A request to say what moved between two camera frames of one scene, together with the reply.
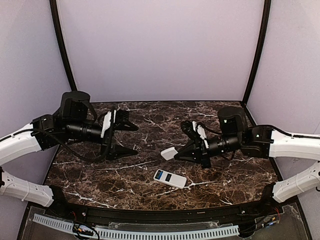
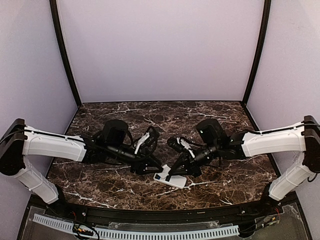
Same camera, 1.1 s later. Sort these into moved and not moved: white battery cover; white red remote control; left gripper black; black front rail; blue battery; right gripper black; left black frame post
Moved: left gripper black; white battery cover; right gripper black
Not moved: blue battery; white red remote control; left black frame post; black front rail
